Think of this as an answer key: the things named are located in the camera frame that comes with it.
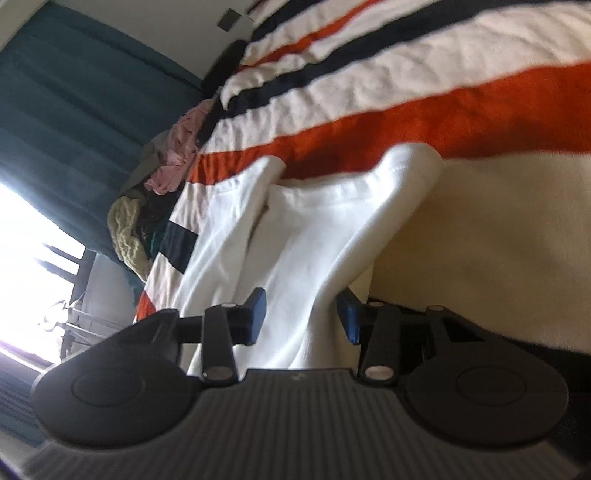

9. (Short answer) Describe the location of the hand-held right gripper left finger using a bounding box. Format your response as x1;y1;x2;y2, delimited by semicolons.
113;287;268;386

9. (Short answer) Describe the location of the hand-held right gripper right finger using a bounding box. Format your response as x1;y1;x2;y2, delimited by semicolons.
337;287;496;387

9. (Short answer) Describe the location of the white garment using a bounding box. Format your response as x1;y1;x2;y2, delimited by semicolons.
169;144;443;374

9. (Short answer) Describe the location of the dark cloth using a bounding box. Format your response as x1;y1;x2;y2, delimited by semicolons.
139;187;178;259

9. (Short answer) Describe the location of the cream knitted garment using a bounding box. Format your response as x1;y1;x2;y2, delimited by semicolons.
108;196;155;281

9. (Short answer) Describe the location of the metal drying rack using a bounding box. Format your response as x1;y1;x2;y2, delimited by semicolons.
41;295;127;361

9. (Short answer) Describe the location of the pink garment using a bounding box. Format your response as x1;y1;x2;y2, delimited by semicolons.
144;99;218;195

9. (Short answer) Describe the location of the striped blanket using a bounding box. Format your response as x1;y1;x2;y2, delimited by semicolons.
134;0;591;356

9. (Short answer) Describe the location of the teal curtain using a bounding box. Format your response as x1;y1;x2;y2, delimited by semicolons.
0;4;204;268

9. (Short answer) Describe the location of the wall switch plate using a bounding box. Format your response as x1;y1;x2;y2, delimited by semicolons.
219;8;243;32

